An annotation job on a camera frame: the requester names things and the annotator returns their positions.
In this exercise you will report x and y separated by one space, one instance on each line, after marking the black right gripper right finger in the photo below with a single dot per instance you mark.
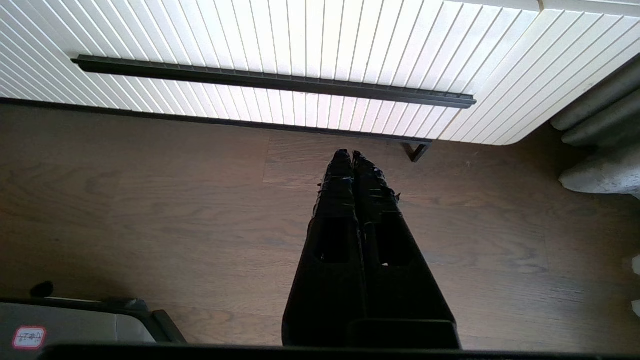
400 285

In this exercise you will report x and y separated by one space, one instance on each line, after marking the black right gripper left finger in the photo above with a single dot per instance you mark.
327 280

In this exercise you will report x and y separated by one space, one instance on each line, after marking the grey black robot base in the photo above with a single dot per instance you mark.
75 320

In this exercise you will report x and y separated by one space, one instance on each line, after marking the white slatted cabinet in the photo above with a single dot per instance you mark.
575 60

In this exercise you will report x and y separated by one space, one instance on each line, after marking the red bordered white sticker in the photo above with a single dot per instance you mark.
29 337

